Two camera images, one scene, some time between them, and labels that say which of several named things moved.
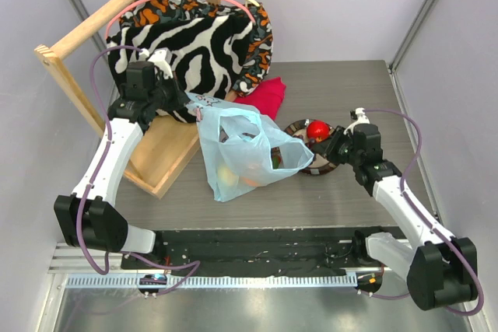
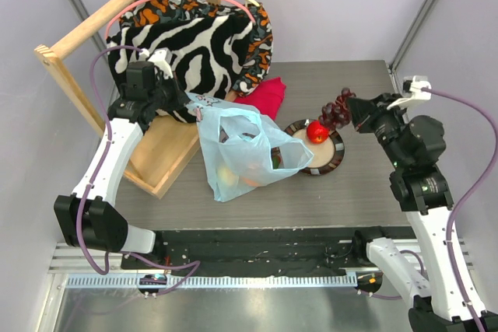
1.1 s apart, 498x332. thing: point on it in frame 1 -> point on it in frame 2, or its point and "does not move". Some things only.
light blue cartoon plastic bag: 245,149 does not move
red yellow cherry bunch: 276,157 does not move
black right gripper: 333,147 -> 368,116
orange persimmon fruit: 250,182 does not move
